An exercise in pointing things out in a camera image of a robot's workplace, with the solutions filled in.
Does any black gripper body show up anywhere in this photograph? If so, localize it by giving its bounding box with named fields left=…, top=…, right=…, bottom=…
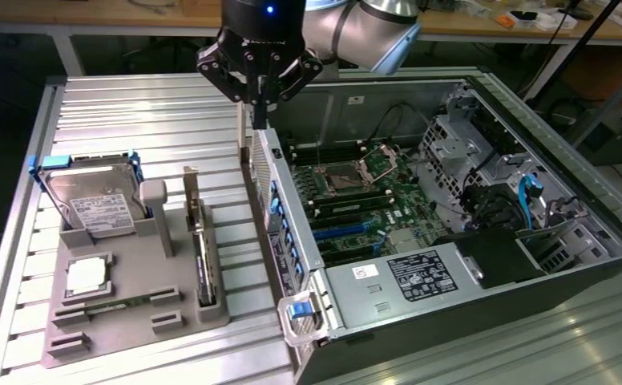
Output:
left=215, top=0, right=309, bottom=78

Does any graphics card with metal bracket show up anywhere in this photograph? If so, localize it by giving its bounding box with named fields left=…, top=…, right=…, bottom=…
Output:
left=181, top=165, right=221, bottom=310

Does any black office chair base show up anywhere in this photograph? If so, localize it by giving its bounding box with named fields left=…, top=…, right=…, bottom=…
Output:
left=121, top=35, right=205, bottom=71

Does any CPU socket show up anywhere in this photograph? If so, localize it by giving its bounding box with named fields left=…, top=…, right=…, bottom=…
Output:
left=322, top=162, right=376, bottom=194

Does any metal socket cover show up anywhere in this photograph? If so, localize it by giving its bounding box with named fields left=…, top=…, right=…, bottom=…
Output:
left=356, top=142, right=407, bottom=172

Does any dark RAM stick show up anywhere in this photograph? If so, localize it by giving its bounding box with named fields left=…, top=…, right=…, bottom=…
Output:
left=309, top=191, right=396, bottom=214

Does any grey metal disk bay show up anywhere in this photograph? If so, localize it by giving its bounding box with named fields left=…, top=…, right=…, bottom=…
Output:
left=419, top=114, right=536, bottom=193

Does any green motherboard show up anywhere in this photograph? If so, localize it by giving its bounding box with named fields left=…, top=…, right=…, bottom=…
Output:
left=283, top=136, right=454, bottom=269

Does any hard disk in blue carrier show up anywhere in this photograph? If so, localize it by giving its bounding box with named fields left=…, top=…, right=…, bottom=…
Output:
left=25, top=148, right=150, bottom=238

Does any blue expansion slot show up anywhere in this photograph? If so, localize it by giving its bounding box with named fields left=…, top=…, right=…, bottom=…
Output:
left=311, top=221, right=380, bottom=242

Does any silver chipset heatsink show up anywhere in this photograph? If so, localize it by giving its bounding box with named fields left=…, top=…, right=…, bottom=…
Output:
left=386, top=231, right=423, bottom=253

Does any white box with orange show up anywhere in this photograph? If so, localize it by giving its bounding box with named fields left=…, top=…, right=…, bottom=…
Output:
left=494, top=10, right=579, bottom=32

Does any black tripod pole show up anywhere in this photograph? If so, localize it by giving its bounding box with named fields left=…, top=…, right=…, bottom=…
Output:
left=522, top=0, right=622, bottom=101

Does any silver CPU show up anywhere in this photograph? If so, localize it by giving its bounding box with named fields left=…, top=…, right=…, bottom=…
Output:
left=65, top=258, right=111, bottom=294

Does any grey power supply unit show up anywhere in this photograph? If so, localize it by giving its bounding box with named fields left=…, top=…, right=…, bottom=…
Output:
left=321, top=245, right=487, bottom=329

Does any blue release latch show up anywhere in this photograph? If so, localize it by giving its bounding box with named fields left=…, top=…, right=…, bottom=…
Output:
left=283, top=302, right=311, bottom=321

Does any green RAM stick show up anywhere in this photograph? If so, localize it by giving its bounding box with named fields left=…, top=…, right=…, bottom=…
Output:
left=82, top=294, right=155, bottom=317

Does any grey parts rack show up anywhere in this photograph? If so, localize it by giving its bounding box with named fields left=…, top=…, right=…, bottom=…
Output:
left=39, top=179, right=231, bottom=370

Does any dark grey floor cabinet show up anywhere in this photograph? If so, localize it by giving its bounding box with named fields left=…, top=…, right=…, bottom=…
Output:
left=580, top=114, right=622, bottom=166

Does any black open PC case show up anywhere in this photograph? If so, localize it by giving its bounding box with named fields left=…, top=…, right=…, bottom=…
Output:
left=235, top=66, right=622, bottom=385

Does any wooden desk white frame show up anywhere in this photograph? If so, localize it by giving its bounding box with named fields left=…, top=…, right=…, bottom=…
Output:
left=0, top=0, right=622, bottom=101

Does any black wire bundle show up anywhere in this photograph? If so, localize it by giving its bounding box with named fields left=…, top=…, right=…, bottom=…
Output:
left=456, top=182, right=528, bottom=232

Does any blue wire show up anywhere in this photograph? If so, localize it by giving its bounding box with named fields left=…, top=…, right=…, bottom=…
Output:
left=514, top=171, right=546, bottom=233

